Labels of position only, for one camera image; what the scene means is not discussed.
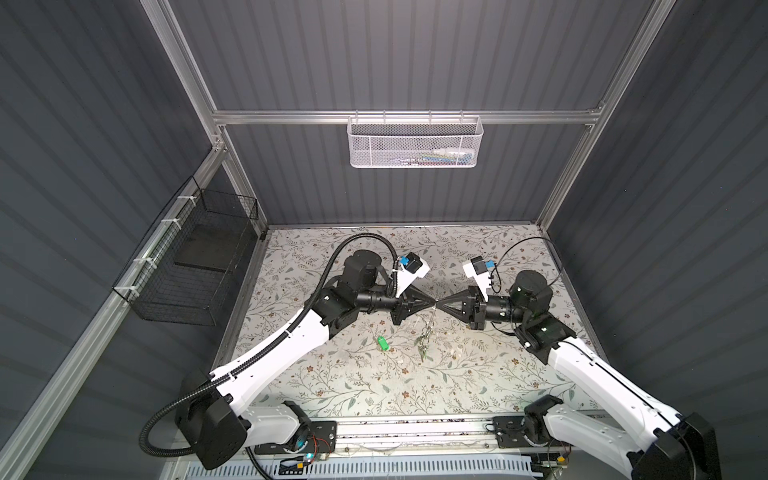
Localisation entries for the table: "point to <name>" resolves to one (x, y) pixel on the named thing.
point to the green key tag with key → (383, 343)
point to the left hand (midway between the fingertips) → (433, 300)
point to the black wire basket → (186, 268)
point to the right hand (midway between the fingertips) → (442, 310)
